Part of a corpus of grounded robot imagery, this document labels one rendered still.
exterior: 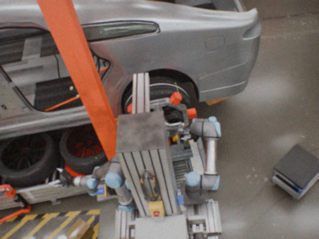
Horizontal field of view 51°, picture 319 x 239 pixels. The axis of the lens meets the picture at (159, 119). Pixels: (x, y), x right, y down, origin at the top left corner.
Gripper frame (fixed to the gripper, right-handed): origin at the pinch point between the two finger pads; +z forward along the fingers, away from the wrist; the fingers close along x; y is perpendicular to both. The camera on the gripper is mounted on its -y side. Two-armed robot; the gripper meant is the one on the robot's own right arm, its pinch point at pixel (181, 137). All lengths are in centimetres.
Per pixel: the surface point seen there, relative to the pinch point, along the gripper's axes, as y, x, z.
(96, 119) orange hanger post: 54, 6, 67
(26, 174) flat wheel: -33, -16, 165
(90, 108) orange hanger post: 68, 6, 68
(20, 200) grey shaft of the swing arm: -55, 1, 179
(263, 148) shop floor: -83, -22, -96
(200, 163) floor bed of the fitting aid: -75, -14, -19
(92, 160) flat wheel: -33, -17, 95
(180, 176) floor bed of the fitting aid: -77, -4, 6
